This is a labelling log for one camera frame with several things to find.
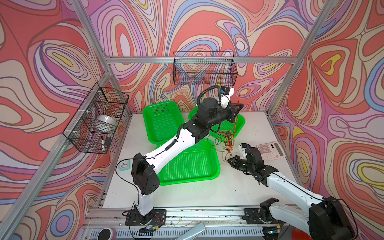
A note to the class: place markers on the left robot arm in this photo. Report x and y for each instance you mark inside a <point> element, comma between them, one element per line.
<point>145,168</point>

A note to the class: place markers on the green basket front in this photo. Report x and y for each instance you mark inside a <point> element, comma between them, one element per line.
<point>197,163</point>

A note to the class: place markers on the black wire basket back wall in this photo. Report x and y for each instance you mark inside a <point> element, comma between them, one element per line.
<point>204,68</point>

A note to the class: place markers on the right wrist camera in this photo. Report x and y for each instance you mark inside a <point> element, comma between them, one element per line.
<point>242,149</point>

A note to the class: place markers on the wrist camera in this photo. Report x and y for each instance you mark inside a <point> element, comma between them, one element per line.
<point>242,149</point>
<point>226,93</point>

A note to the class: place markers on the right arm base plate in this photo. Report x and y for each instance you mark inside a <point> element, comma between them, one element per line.
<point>259,216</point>

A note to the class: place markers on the silver metal bar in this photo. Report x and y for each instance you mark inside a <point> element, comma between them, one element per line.
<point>193,233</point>

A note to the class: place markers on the small white clock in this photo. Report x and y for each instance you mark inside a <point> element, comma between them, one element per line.
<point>124,165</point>

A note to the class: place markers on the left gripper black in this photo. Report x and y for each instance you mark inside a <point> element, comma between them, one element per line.
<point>233,113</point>

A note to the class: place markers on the black wire basket left wall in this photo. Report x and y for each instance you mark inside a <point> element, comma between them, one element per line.
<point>100,114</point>

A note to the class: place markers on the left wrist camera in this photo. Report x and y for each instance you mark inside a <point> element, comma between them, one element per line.
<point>226,93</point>

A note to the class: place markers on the red bucket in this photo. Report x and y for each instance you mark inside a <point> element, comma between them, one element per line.
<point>299,235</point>

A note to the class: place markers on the green basket back right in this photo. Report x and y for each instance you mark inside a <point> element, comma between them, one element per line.
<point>225,126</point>

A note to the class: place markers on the pink white calculator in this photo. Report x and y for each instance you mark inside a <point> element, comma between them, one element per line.
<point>271,151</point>

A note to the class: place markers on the black wire basket wall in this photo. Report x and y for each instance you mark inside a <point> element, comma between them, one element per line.
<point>204,68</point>
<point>100,114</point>

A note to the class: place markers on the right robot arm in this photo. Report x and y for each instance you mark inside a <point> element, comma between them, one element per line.
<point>319,217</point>

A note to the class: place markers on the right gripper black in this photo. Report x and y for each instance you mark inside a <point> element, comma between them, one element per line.
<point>235,164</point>

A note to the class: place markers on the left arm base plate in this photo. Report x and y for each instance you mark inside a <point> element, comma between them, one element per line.
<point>156,217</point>

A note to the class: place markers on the green basket back left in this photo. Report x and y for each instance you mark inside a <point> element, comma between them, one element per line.
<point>162,121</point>

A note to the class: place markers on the green basket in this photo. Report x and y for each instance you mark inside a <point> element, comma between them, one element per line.
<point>225,126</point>
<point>162,121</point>
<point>197,163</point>

